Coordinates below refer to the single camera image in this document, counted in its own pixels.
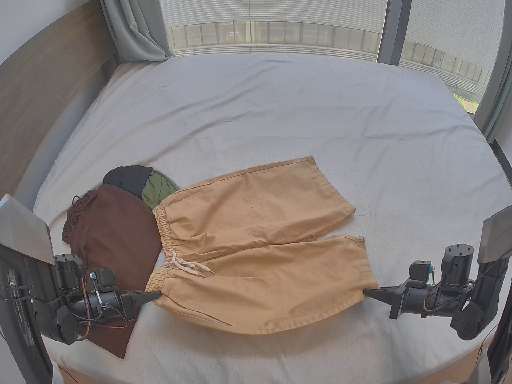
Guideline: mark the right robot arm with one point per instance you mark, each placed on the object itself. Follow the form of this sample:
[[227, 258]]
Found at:
[[480, 294]]

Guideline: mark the green garment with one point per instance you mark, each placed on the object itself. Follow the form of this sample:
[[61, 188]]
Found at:
[[160, 190]]

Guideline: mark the black garment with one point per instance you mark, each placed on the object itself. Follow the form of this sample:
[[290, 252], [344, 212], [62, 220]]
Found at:
[[126, 178]]

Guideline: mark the bed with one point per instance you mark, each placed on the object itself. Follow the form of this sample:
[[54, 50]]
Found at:
[[280, 114]]

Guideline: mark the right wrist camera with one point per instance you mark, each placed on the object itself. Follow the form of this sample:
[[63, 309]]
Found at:
[[420, 272]]

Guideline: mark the tan shorts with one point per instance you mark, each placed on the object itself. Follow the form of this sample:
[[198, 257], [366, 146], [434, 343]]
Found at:
[[260, 222]]

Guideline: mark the window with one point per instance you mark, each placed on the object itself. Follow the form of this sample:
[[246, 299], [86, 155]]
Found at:
[[280, 6]]

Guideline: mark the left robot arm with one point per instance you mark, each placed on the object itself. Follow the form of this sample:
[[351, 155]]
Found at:
[[24, 286]]

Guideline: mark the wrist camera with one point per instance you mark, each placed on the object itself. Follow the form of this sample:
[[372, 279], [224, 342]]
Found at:
[[104, 279], [420, 272]]

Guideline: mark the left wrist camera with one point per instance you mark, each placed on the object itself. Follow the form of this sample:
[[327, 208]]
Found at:
[[104, 279]]

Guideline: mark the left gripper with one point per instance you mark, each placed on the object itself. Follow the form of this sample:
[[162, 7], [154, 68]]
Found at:
[[108, 304]]

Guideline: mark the brown shorts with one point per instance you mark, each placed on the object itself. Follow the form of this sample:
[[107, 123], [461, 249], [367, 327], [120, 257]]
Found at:
[[116, 234]]

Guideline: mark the grey-green curtain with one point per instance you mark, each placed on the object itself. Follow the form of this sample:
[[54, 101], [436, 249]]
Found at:
[[128, 22]]

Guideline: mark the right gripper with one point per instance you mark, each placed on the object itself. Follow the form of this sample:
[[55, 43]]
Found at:
[[414, 300]]

